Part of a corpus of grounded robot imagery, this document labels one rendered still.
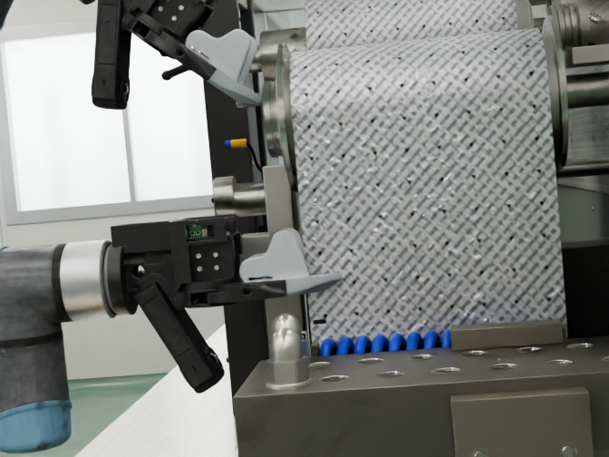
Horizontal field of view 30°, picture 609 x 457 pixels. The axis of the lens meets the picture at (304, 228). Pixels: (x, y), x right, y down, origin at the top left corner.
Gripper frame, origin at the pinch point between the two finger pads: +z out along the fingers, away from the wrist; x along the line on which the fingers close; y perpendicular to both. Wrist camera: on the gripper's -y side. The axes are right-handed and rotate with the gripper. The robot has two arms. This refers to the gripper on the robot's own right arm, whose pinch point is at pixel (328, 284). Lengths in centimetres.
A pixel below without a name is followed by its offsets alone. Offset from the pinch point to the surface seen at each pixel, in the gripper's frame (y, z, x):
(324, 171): 10.4, 0.6, -0.3
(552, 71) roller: 17.8, 22.0, 0.6
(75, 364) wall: -94, -201, 556
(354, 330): -4.5, 2.1, -0.2
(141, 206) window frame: -2, -151, 555
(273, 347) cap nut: -2.9, -3.4, -17.4
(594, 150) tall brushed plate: 10.1, 30.1, 31.1
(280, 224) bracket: 5.6, -4.8, 7.1
